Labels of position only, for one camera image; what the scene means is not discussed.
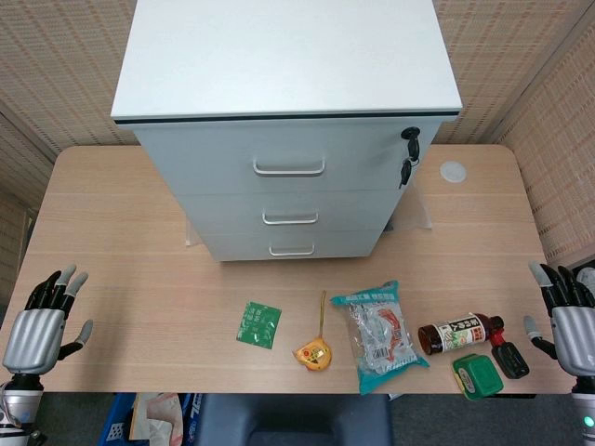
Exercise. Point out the green tea sachet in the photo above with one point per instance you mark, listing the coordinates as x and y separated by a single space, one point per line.
258 324

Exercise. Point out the white three-drawer cabinet body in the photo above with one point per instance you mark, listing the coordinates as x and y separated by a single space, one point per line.
279 69

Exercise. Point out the teal clear snack bag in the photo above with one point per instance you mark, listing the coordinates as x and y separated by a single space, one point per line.
383 339

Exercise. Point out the green lidded small box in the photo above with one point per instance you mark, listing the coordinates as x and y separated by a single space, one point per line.
479 376

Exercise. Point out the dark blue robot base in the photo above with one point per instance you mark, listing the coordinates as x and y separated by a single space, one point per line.
297 420

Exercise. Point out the beige paper bag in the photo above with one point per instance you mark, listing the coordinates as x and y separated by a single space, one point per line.
155 415

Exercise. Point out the brown sauce bottle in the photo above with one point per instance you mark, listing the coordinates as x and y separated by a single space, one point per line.
455 333

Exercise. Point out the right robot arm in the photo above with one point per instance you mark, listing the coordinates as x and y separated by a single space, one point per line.
585 413

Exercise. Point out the white round desk grommet cap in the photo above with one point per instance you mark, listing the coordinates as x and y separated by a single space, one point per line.
453 171

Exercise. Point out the white small cabinet drawer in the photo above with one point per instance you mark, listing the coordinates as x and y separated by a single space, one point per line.
232 246

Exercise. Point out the yellow tape measure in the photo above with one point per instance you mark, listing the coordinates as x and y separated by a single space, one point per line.
312 355

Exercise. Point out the black key in lock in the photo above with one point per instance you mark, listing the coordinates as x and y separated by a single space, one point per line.
412 141

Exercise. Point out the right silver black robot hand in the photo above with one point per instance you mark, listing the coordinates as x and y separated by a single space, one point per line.
574 325

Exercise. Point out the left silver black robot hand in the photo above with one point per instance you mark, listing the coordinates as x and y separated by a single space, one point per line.
35 337

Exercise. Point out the white medium cabinet drawer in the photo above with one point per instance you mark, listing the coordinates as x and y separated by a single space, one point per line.
223 211

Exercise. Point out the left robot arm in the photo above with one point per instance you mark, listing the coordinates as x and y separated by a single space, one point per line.
18 409

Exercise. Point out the black hanging spare key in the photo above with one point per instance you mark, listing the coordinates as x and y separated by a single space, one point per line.
405 172

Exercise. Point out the blue plastic crate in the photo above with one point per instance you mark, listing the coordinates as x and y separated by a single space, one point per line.
114 427

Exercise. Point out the white large cabinet drawer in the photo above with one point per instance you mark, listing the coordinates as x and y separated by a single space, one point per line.
209 158

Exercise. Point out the black and red small tool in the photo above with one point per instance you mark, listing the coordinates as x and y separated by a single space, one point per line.
511 360

